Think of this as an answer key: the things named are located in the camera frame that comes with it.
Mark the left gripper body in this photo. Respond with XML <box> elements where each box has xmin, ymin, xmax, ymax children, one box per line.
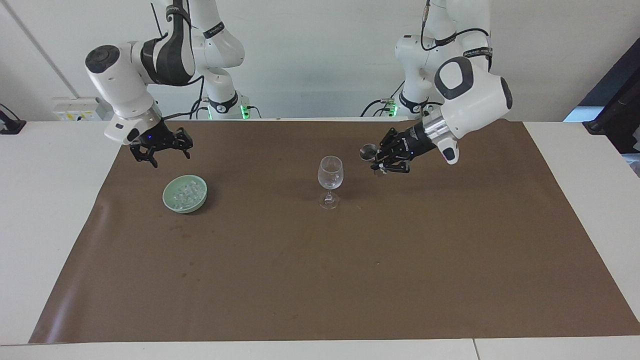
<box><xmin>398</xmin><ymin>123</ymin><xmax>438</xmax><ymax>158</ymax></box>

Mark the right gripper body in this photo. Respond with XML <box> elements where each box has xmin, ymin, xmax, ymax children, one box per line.
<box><xmin>130</xmin><ymin>119</ymin><xmax>175</xmax><ymax>151</ymax></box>

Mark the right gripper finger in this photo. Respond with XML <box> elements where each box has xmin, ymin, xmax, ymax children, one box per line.
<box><xmin>167</xmin><ymin>127</ymin><xmax>194</xmax><ymax>160</ymax></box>
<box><xmin>129</xmin><ymin>144</ymin><xmax>160</xmax><ymax>169</ymax></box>

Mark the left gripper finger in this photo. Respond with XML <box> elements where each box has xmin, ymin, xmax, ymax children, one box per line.
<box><xmin>370</xmin><ymin>150</ymin><xmax>412</xmax><ymax>176</ymax></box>
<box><xmin>376</xmin><ymin>127</ymin><xmax>408</xmax><ymax>153</ymax></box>

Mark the clear ice cube pile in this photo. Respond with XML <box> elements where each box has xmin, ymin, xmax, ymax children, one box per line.
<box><xmin>169</xmin><ymin>181</ymin><xmax>205</xmax><ymax>207</ymax></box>

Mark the clear wine glass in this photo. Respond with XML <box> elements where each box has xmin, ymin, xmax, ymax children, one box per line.
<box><xmin>317</xmin><ymin>155</ymin><xmax>345</xmax><ymax>210</ymax></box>

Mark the green ceramic bowl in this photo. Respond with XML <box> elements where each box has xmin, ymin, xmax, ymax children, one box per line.
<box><xmin>162</xmin><ymin>174</ymin><xmax>208</xmax><ymax>214</ymax></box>

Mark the black stand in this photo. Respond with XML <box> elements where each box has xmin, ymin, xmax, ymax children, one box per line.
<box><xmin>581</xmin><ymin>85</ymin><xmax>640</xmax><ymax>154</ymax></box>
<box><xmin>0</xmin><ymin>103</ymin><xmax>27</xmax><ymax>135</ymax></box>

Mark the black cable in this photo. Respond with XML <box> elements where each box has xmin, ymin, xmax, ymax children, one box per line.
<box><xmin>161</xmin><ymin>75</ymin><xmax>206</xmax><ymax>122</ymax></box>
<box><xmin>419</xmin><ymin>0</ymin><xmax>494</xmax><ymax>71</ymax></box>
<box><xmin>361</xmin><ymin>80</ymin><xmax>407</xmax><ymax>119</ymax></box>

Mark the white wall socket box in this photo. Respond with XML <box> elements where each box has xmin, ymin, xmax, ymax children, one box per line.
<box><xmin>52</xmin><ymin>96</ymin><xmax>114</xmax><ymax>123</ymax></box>

